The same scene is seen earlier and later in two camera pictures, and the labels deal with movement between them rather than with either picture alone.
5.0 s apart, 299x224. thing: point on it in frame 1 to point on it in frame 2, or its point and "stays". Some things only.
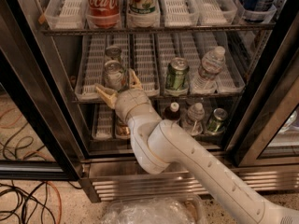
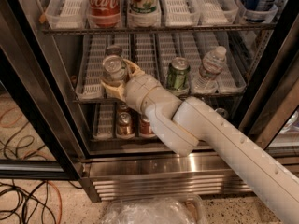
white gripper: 132,101 to 138,90
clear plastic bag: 155,210 stays
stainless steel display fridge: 220,61 stays
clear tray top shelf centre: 178,6 stays
